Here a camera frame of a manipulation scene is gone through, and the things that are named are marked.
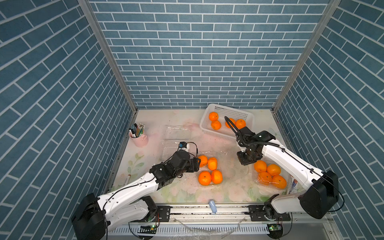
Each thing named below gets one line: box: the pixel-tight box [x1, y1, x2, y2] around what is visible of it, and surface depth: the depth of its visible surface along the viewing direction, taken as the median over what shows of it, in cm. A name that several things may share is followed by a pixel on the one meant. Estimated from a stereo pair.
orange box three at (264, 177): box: [258, 171, 272, 185], surface depth 82 cm
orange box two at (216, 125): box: [211, 120, 222, 131], surface depth 106 cm
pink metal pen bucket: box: [128, 124, 149, 148], surface depth 95 cm
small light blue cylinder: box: [209, 200, 218, 214], surface depth 77 cm
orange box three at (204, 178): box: [198, 171, 212, 186], surface depth 84 cm
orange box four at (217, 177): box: [211, 170, 223, 185], surface depth 82 cm
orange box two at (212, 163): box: [207, 157, 218, 171], surface depth 87 cm
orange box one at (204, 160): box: [198, 155, 209, 168], surface depth 88 cm
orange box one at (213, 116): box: [208, 111, 219, 121], surface depth 110 cm
